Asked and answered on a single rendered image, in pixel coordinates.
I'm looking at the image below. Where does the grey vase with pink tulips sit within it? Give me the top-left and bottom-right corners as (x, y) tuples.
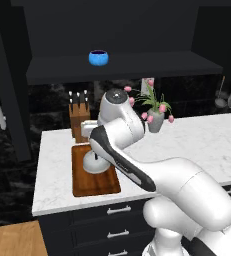
(123, 78), (176, 134)

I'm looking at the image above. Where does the dark wall cabinet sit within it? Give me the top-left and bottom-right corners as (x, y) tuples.
(10, 0), (225, 86)

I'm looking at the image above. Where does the wooden knife block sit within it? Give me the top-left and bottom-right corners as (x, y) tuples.
(68, 101), (92, 145)

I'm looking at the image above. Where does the dark cabinet door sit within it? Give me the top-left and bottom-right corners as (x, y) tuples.
(191, 0), (231, 80)
(0, 0), (33, 163)

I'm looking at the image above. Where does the white kettle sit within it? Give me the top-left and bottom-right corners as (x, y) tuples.
(82, 149), (112, 175)

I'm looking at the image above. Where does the wooden tray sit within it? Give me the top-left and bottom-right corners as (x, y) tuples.
(71, 142), (122, 198)

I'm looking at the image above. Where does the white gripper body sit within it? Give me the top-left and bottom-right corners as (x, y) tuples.
(80, 119), (100, 138)

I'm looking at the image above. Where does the hanging grey ladle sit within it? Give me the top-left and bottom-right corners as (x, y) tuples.
(214, 75), (228, 110)

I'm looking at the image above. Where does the blue mug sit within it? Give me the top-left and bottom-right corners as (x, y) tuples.
(88, 49), (110, 67)

